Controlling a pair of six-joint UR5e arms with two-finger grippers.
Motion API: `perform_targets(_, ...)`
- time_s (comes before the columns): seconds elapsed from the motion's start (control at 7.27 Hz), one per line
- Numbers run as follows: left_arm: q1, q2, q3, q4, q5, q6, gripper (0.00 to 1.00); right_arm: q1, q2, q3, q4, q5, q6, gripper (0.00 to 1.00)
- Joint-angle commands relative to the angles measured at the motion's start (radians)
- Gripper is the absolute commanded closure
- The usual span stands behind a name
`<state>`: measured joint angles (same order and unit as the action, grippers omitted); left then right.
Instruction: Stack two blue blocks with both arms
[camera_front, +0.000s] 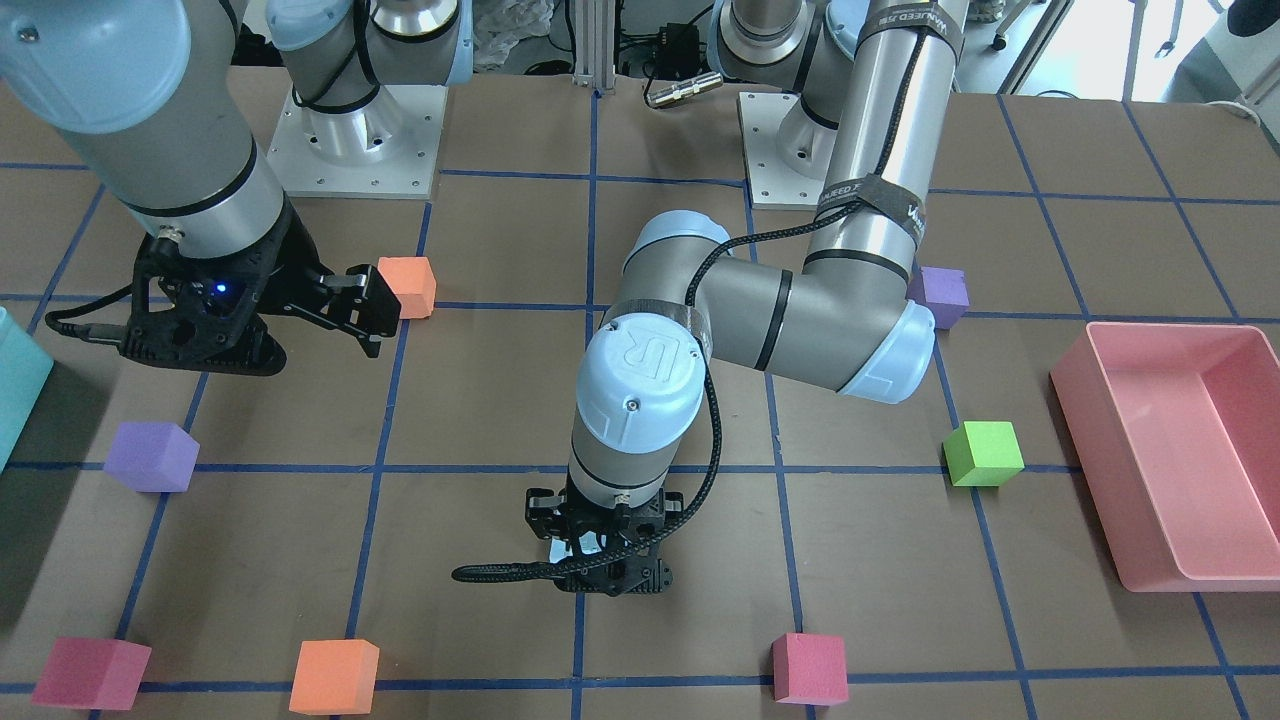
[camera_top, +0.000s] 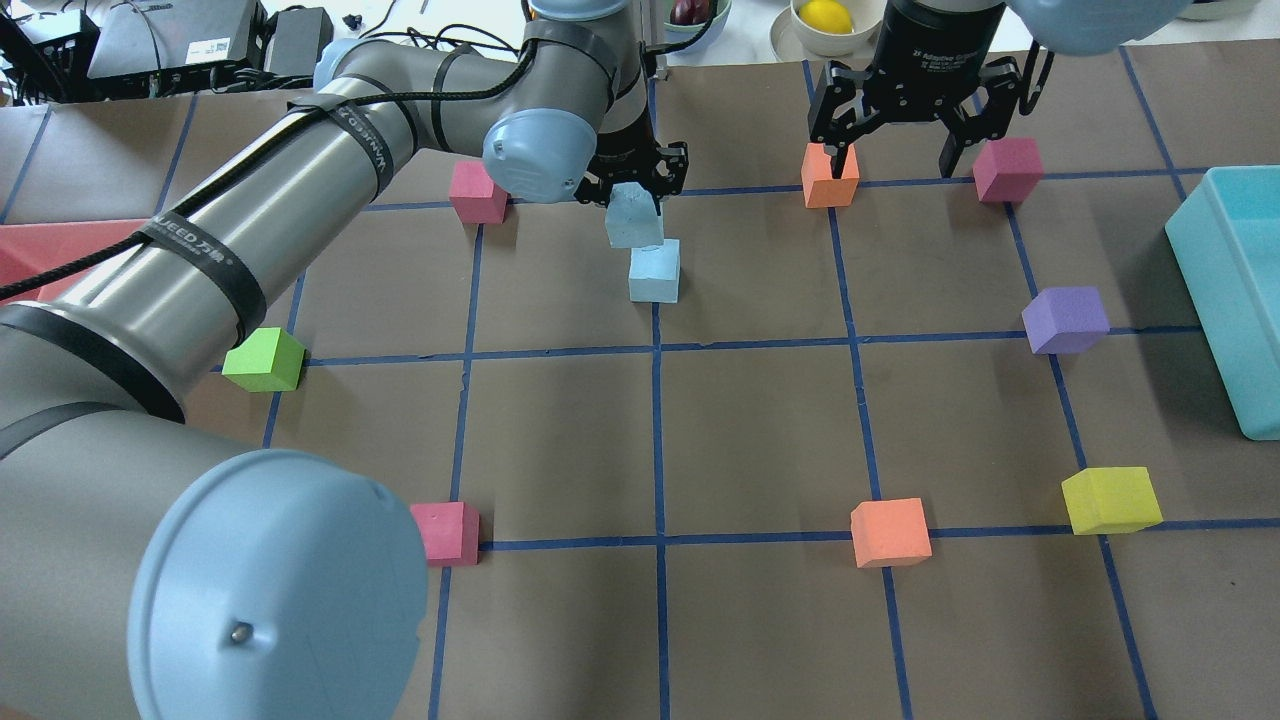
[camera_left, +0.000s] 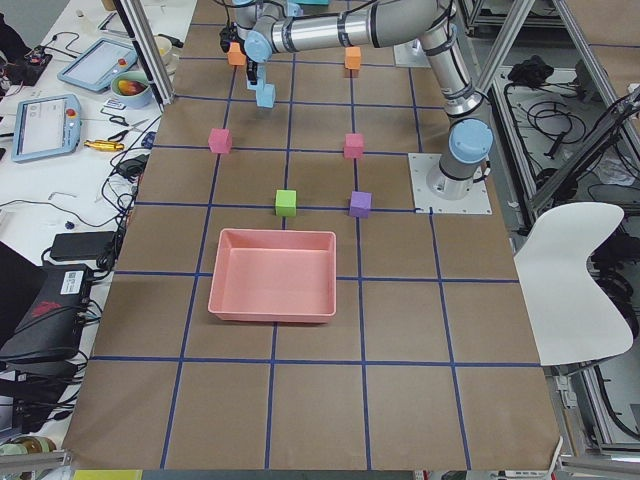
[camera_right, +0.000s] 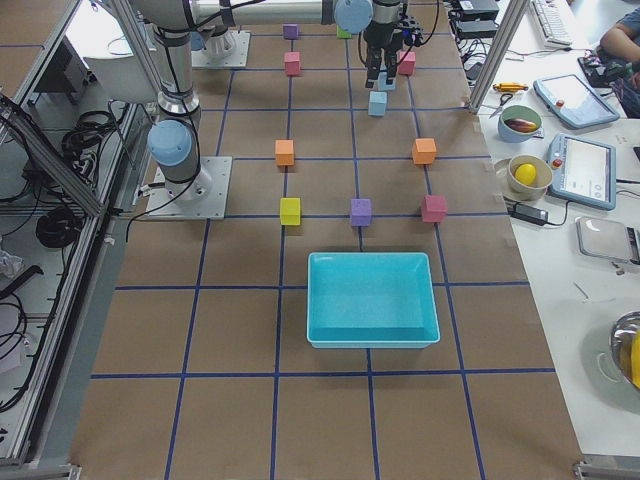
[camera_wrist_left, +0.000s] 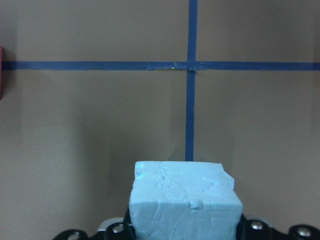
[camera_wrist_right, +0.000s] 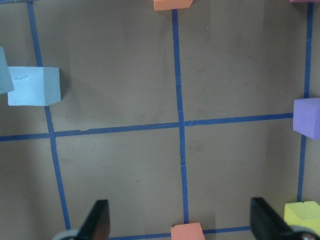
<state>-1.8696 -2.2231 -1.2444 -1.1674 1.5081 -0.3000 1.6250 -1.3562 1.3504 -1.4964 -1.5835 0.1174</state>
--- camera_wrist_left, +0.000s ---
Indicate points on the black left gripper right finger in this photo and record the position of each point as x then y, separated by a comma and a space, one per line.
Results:
254, 228

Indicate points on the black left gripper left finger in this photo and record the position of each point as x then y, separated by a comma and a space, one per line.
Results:
110, 229

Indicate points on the light blue block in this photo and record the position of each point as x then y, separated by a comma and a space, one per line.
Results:
183, 200

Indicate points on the pink block far left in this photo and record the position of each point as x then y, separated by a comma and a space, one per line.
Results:
1, 60

